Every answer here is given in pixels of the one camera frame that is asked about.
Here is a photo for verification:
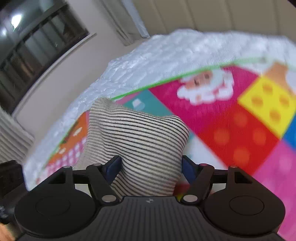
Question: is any dark barred window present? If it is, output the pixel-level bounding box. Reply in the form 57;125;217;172
1;1;89;113

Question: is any beige pleated curtain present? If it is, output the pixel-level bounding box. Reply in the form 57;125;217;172
0;108;35;163

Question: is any light blue sheer curtain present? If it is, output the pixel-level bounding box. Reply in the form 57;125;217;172
121;0;150;38

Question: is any beige padded headboard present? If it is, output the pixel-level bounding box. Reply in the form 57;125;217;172
133;0;295;40

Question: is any beige striped knit garment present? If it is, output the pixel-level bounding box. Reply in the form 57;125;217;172
74;98;190;197

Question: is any white quilted mattress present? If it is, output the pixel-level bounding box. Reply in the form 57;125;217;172
23;29;295;190

